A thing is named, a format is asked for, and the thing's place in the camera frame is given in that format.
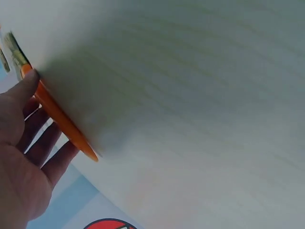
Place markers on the person's left thumb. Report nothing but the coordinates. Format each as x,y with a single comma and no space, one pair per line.
22,87

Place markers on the person's left hand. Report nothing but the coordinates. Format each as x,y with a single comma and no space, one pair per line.
16,171

